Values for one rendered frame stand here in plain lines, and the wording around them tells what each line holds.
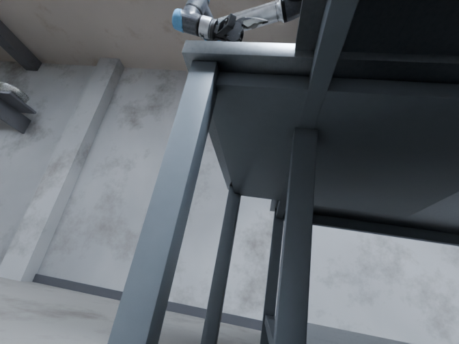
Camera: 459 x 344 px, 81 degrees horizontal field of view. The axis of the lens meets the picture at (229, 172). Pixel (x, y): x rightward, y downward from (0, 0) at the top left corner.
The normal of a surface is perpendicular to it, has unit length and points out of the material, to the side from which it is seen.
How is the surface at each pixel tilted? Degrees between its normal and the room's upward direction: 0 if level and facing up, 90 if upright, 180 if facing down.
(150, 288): 90
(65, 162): 90
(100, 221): 90
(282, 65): 180
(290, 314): 90
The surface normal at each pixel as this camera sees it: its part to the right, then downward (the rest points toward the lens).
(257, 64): -0.17, 0.91
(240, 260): -0.11, -0.40
